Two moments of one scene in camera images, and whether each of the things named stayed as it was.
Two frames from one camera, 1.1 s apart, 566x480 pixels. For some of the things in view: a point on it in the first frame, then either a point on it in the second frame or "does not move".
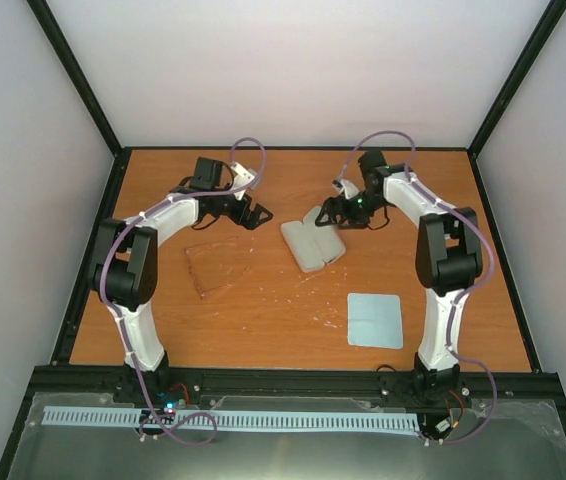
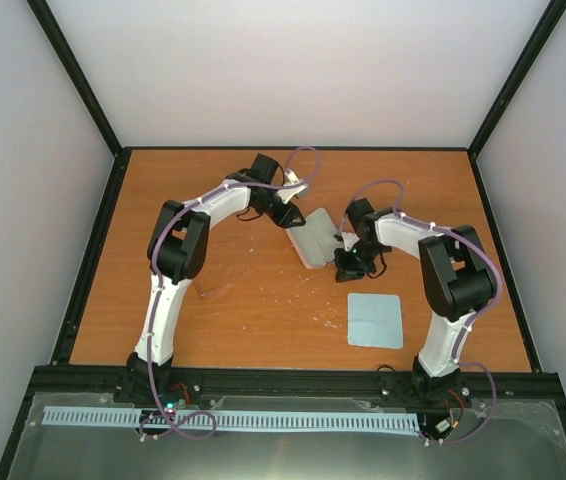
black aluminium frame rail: x=247 y=381 does not move
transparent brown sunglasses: x=219 y=263 does not move
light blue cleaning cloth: x=374 y=320 does not move
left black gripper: x=250 y=222 → x=288 y=211
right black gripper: x=331 y=205 → x=346 y=273
